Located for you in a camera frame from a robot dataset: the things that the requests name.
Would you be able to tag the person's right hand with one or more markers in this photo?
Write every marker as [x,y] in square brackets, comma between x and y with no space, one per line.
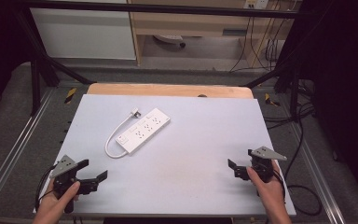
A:
[272,196]

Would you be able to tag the white wall socket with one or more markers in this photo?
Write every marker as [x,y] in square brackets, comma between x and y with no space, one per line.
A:
[256,3]

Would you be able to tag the aluminium rail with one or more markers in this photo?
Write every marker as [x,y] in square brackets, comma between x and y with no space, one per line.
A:
[15,149]
[318,174]

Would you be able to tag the black metal frame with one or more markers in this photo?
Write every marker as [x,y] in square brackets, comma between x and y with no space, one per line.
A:
[155,8]

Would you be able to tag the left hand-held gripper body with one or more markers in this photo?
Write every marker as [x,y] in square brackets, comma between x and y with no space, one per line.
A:
[62,168]

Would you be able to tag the wooden table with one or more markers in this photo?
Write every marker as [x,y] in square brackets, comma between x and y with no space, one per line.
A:
[167,90]

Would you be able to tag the white plug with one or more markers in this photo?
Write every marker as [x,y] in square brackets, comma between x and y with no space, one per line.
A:
[135,113]

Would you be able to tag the white cabinet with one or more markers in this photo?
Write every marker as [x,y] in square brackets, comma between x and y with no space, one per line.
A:
[84,32]

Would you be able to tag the white chair base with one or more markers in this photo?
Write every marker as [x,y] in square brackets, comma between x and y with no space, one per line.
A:
[169,39]

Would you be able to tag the white power strip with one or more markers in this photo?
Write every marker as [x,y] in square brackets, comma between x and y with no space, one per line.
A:
[144,130]

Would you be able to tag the person's left hand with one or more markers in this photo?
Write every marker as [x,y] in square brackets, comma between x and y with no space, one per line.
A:
[51,205]

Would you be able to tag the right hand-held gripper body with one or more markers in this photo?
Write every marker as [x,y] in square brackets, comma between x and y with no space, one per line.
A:
[262,163]

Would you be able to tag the black curtain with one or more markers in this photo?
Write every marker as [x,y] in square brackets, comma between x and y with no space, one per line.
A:
[0,46]
[345,77]

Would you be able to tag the wooden desk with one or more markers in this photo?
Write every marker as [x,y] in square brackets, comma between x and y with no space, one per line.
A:
[195,23]

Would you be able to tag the yellow black tape strip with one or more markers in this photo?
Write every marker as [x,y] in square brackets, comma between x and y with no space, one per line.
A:
[70,95]
[271,100]

